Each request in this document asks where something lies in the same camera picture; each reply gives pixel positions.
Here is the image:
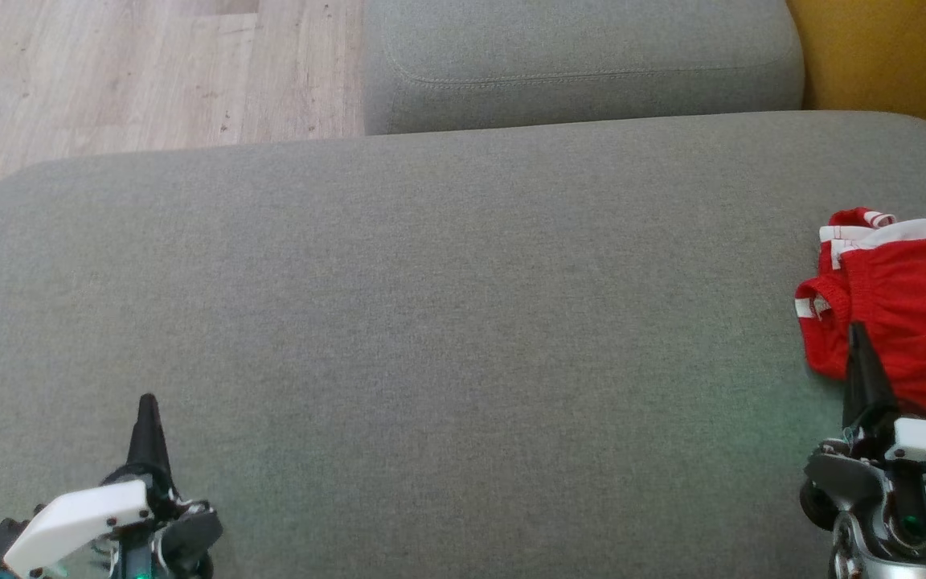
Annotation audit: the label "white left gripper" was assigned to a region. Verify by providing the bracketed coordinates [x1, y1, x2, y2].
[3, 393, 224, 579]

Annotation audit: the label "red shorts with white stripe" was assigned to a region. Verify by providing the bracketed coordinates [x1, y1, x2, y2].
[820, 218, 926, 424]

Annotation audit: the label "small grey sofa cushion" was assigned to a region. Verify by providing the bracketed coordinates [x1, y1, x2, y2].
[363, 0, 805, 136]

